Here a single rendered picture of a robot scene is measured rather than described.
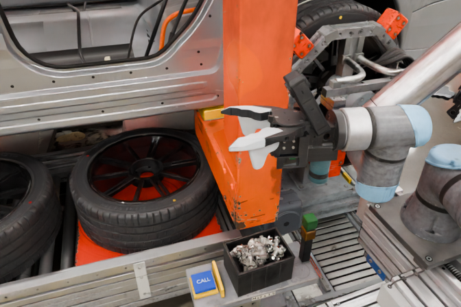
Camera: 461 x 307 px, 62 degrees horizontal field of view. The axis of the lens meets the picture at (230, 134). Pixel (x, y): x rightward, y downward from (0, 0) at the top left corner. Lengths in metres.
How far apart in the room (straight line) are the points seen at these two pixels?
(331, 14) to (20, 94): 1.22
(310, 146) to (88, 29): 1.83
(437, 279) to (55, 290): 1.25
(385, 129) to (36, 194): 1.43
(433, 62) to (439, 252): 0.49
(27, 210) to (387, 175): 1.37
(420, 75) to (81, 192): 1.34
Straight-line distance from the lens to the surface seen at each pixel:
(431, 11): 2.08
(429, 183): 1.04
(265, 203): 1.38
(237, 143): 0.57
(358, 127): 0.66
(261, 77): 1.09
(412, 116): 0.71
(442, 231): 1.11
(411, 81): 0.83
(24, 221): 1.69
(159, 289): 1.70
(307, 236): 1.34
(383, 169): 0.73
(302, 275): 1.42
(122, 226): 1.61
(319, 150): 0.67
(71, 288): 1.62
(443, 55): 0.84
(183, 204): 1.57
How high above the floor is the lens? 1.57
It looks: 33 degrees down
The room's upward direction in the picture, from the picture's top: straight up
